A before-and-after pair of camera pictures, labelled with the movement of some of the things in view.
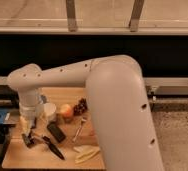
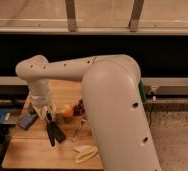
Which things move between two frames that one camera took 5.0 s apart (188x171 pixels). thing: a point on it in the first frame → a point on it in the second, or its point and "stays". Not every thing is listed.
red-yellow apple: [66, 110] stays
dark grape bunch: [81, 107] stays
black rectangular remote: [58, 134] stays
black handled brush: [41, 139] → [52, 129]
